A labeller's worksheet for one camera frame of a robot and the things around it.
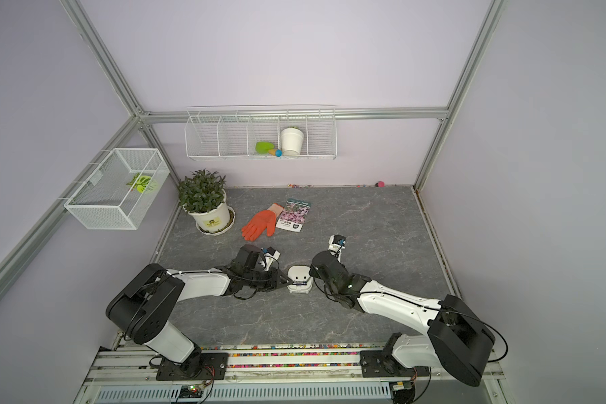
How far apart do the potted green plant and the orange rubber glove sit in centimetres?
11

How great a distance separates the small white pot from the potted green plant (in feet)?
0.97

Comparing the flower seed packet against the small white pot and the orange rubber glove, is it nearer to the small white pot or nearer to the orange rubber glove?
the orange rubber glove

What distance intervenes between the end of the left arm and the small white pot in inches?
14.9

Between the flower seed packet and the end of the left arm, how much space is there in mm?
266

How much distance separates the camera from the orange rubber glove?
41.3 inches

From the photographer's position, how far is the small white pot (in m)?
0.93

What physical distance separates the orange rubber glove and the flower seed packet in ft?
0.07

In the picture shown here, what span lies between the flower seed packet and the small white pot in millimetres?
283

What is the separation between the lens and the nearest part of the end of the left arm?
0.72 m
